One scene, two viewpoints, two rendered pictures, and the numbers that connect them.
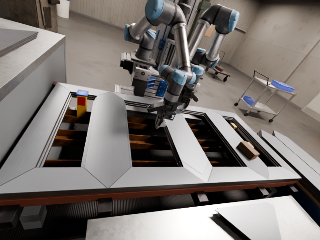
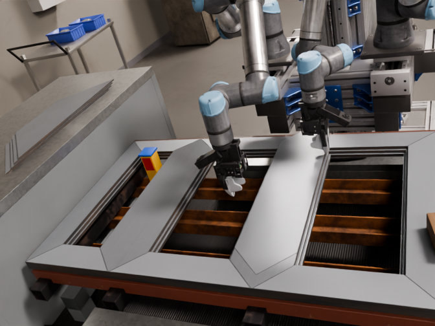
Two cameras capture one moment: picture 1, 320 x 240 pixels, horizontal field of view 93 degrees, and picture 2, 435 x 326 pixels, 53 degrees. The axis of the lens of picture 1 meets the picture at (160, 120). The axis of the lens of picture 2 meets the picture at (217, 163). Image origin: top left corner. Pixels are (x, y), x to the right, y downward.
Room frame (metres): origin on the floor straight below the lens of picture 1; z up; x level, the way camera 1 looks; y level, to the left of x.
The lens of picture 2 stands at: (0.05, -0.96, 1.69)
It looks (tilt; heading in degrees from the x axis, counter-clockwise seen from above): 31 degrees down; 55
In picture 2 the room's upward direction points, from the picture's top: 16 degrees counter-clockwise
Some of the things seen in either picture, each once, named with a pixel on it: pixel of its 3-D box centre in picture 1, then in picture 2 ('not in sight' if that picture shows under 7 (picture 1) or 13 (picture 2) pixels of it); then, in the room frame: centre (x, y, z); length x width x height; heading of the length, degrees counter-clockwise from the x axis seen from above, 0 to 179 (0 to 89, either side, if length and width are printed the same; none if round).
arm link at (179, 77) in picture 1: (176, 82); (214, 112); (0.76, -0.01, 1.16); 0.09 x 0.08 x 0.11; 39
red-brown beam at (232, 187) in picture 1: (196, 181); (260, 290); (0.54, -0.30, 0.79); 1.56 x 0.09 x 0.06; 116
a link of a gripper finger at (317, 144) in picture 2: (181, 107); (318, 145); (1.07, -0.12, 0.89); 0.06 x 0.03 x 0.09; 116
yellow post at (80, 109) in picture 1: (82, 107); (156, 173); (0.76, 0.49, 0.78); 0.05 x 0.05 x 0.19; 26
